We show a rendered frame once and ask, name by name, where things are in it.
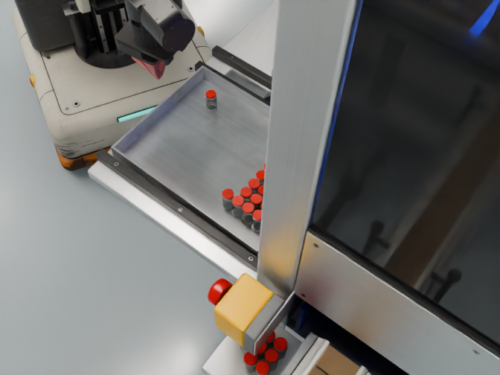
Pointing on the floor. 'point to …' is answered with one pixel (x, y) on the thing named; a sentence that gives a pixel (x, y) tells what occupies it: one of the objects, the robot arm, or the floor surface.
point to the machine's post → (300, 129)
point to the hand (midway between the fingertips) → (158, 73)
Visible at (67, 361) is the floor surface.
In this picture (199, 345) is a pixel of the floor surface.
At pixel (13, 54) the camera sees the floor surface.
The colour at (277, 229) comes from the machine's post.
